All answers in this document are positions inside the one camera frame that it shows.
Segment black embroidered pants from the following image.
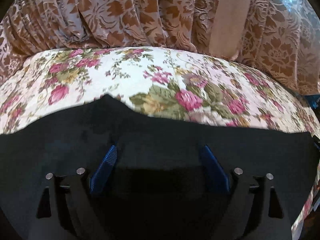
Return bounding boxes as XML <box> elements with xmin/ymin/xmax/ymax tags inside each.
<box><xmin>1</xmin><ymin>95</ymin><xmax>319</xmax><ymax>239</ymax></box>

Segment brown floral curtain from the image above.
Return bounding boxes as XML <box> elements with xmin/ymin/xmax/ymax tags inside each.
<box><xmin>1</xmin><ymin>0</ymin><xmax>319</xmax><ymax>95</ymax></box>

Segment floral bed sheet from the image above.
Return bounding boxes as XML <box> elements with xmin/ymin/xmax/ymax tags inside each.
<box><xmin>0</xmin><ymin>46</ymin><xmax>320</xmax><ymax>240</ymax></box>

